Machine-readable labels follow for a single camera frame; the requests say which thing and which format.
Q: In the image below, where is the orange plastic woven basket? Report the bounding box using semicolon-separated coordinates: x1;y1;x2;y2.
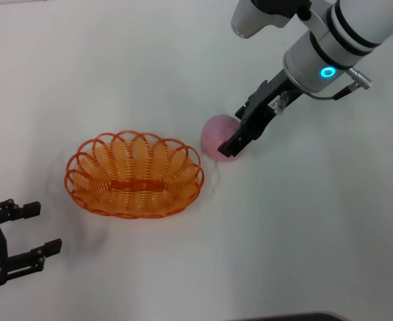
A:
63;130;205;220

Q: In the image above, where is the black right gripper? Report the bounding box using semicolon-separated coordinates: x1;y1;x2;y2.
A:
217;68;304;158

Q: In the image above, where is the right wrist cable with plug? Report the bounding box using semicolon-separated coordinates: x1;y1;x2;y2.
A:
276;66;374;116

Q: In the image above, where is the pink peach with green leaf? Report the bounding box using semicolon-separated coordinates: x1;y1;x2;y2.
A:
200;114;247;164

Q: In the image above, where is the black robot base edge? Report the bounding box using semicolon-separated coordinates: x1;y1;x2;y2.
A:
246;312;343;321

